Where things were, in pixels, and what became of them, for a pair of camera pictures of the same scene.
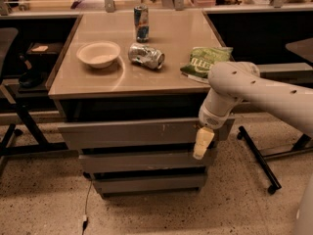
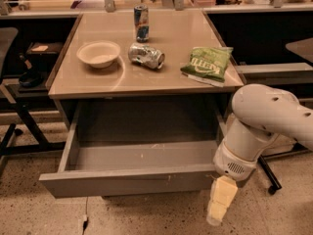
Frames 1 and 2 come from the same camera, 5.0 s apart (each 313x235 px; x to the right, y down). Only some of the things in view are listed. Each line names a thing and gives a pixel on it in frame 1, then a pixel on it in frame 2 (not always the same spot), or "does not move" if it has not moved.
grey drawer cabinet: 127,108 does not move
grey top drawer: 159,134 -> 101,168
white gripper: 210,118 -> 232,163
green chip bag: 202,59 does not move
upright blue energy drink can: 141,16 does not move
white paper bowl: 99,54 does not move
